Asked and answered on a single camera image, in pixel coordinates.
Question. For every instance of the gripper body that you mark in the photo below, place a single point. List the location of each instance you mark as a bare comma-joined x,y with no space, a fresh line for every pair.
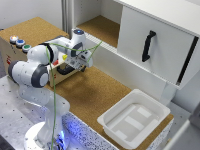
79,61

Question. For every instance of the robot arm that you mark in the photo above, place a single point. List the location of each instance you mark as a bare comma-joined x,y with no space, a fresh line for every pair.
31,75

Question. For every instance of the wooden drawer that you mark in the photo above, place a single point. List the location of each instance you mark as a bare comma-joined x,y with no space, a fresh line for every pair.
60,77

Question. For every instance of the wooden drawer box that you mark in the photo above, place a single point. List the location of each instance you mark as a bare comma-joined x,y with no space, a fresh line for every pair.
31,31

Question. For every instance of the white cabinet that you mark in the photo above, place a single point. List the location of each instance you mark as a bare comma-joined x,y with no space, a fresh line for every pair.
106,28

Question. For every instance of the green button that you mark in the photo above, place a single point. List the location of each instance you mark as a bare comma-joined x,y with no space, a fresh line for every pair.
26,47

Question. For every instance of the blue button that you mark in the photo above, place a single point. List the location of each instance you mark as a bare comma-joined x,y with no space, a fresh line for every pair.
20,42

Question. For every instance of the red button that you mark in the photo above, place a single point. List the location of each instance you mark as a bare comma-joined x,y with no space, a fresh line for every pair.
13,39

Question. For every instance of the white plastic box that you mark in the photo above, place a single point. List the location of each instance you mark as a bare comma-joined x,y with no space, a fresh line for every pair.
133,120

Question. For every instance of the white sliding door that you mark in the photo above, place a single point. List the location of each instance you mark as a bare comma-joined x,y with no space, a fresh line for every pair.
166,50

